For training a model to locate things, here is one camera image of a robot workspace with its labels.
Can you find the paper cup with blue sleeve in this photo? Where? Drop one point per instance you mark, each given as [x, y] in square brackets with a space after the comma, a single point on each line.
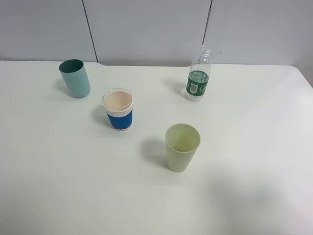
[118, 103]

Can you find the clear water bottle green label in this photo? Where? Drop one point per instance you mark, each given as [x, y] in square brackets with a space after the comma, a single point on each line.
[199, 74]

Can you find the teal plastic cup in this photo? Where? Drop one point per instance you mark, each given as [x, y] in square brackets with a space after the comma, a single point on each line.
[75, 77]

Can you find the pale green plastic cup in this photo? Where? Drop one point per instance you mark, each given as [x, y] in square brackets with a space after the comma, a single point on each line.
[182, 141]

